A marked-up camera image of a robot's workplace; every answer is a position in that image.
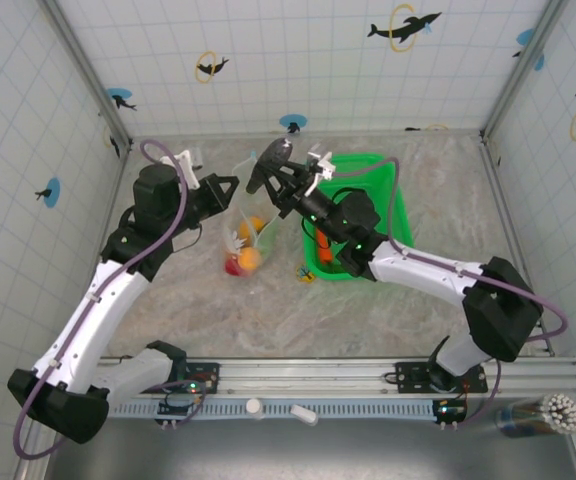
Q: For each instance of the clear zip-top plastic bag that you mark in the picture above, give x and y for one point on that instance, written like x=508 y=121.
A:
x=248 y=200

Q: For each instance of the orange toy fruit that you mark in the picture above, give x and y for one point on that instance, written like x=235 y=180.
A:
x=254 y=225
x=250 y=258

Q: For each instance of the red toy fruit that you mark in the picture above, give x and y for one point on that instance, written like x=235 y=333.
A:
x=232 y=267

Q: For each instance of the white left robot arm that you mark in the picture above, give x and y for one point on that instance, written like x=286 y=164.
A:
x=88 y=320

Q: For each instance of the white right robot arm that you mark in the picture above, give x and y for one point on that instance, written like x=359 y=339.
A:
x=418 y=270

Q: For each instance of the green perforated plastic basket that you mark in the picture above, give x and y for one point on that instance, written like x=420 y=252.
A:
x=398 y=215

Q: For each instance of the orange toy carrot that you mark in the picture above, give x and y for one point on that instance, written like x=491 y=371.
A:
x=324 y=247

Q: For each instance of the black dolphin blue circle sticker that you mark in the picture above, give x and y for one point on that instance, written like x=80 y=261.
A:
x=118 y=93
x=54 y=192
x=525 y=37
x=288 y=120

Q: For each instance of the small controller circuit board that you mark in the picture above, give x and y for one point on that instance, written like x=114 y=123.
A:
x=450 y=411
x=183 y=400

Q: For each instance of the small white round cap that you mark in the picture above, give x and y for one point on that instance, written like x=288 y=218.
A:
x=255 y=406

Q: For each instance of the small white plastic piece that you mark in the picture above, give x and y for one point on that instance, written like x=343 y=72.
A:
x=303 y=414

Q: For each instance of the clear tube of white sticks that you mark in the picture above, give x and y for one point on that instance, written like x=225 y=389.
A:
x=563 y=412

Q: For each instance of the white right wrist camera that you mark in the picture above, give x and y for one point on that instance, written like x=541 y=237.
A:
x=320 y=162

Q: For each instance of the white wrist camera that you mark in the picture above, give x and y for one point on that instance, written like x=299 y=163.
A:
x=185 y=160
x=320 y=162

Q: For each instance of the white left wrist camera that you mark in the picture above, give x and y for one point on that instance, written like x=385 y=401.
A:
x=185 y=160

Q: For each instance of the aluminium corner post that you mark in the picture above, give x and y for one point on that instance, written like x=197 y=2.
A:
x=523 y=70
x=88 y=75

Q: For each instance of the aluminium side rail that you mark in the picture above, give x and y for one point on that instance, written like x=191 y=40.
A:
x=513 y=240

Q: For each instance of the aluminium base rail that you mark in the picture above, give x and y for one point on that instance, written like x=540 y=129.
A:
x=308 y=375

